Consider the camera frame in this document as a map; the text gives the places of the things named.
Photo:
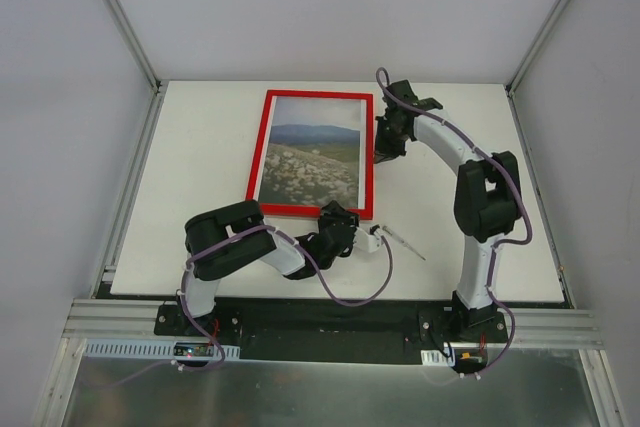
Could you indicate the shiny metal floor sheet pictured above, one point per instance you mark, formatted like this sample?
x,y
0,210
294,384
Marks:
x,y
526,388

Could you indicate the right white cable duct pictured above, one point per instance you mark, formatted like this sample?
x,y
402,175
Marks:
x,y
435,358

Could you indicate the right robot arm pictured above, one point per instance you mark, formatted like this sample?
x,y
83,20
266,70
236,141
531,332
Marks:
x,y
488,206

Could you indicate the aluminium side rail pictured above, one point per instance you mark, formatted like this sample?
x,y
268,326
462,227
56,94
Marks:
x,y
108,258
528,154

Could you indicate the left aluminium side rail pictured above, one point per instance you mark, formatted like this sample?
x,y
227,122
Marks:
x,y
108,258

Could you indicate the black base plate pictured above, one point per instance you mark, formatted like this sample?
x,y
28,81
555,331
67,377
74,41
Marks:
x,y
387,332

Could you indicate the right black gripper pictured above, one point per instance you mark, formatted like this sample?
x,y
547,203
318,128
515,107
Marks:
x,y
386,138

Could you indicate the aluminium front rail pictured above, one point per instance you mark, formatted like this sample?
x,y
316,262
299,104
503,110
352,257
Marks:
x,y
135,319

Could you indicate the aluminium post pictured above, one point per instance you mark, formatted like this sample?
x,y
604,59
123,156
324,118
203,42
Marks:
x,y
541,37
132,42

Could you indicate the left aluminium post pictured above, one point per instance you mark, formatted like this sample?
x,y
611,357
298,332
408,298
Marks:
x,y
132,42

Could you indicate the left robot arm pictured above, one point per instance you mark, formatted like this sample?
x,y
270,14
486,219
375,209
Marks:
x,y
223,241

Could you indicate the right aluminium post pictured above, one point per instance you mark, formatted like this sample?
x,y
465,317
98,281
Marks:
x,y
541,37

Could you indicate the clear tester screwdriver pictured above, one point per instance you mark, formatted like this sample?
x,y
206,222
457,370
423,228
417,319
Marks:
x,y
401,241

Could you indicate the right aluminium side rail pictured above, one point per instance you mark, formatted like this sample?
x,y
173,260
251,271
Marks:
x,y
528,154

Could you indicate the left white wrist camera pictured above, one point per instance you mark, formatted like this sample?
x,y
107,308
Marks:
x,y
368,240

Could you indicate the landscape photo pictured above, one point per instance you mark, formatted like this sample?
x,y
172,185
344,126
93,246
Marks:
x,y
310,157

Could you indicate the red picture frame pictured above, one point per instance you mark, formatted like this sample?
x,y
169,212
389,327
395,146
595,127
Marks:
x,y
372,157

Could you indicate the white cable duct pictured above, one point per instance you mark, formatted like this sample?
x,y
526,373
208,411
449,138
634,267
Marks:
x,y
159,350
435,358

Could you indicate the left white cable duct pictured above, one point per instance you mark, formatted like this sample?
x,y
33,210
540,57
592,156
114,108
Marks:
x,y
159,350

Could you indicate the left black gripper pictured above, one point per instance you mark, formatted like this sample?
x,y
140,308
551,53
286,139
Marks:
x,y
342,220

